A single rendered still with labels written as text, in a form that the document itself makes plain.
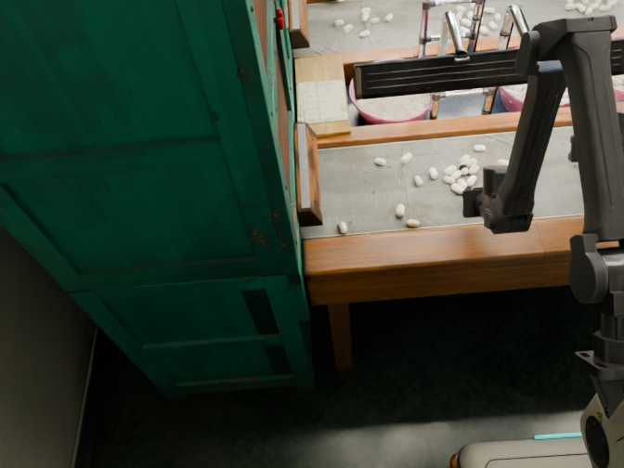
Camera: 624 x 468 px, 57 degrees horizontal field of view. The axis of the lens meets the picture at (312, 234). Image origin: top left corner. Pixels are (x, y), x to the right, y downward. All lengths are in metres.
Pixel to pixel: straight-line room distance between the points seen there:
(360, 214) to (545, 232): 0.46
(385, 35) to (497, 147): 0.58
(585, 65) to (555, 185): 0.74
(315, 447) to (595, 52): 1.51
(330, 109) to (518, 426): 1.21
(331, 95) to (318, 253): 0.54
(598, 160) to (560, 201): 0.72
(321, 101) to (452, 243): 0.60
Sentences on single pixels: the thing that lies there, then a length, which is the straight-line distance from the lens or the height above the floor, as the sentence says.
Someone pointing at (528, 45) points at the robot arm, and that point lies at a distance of 1.02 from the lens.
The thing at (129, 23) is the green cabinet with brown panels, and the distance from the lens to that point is 0.84.
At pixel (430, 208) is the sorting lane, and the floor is 0.74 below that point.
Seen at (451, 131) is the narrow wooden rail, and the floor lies 0.76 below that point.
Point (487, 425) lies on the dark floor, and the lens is 2.09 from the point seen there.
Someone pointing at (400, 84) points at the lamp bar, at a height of 1.07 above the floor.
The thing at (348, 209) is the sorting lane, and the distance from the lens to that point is 1.52.
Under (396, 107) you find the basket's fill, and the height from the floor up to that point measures 0.74.
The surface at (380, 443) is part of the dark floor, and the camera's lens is 2.03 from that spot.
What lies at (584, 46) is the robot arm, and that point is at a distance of 0.95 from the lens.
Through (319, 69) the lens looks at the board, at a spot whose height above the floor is 0.78.
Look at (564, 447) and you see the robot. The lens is 1.83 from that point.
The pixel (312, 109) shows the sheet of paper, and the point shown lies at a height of 0.78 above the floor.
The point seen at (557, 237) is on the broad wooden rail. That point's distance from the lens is 1.52.
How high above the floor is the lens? 1.98
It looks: 57 degrees down
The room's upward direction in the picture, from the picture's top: 8 degrees counter-clockwise
